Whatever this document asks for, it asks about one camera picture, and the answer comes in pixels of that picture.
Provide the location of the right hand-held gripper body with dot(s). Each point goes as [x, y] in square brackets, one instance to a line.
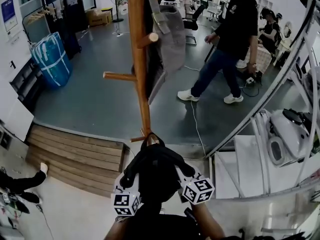
[197, 190]

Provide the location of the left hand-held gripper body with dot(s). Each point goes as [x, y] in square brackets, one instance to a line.
[126, 204]

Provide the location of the black backpack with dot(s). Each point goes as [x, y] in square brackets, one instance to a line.
[160, 169]

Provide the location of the wooden coat rack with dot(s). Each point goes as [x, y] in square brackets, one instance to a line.
[140, 59]

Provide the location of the person's right forearm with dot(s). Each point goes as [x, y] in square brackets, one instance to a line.
[207, 221]

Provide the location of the person's left forearm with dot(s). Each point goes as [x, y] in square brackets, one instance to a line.
[117, 230]

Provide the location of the garment rack with wooden hangers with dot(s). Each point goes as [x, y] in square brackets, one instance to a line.
[37, 21]

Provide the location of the person's black shirt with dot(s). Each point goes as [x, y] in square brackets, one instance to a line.
[162, 229]

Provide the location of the wooden plank platform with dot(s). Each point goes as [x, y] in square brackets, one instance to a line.
[75, 156]

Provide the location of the white robot head shell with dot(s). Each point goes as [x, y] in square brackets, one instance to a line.
[287, 134]

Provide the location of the grey hanging bag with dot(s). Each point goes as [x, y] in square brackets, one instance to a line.
[172, 39]

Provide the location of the blue wrapped bundle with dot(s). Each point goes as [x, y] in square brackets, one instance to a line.
[53, 59]

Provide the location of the black office chair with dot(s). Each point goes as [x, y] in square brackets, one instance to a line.
[191, 21]

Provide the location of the white power strip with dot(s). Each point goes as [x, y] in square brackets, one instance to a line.
[120, 34]

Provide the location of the white chair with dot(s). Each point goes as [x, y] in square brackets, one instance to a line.
[214, 10]

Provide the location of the cardboard box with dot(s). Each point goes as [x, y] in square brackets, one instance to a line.
[98, 17]

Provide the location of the white metal shelf frame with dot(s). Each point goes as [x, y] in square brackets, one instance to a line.
[280, 79]

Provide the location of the blue wall poster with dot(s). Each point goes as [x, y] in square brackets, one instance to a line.
[8, 11]

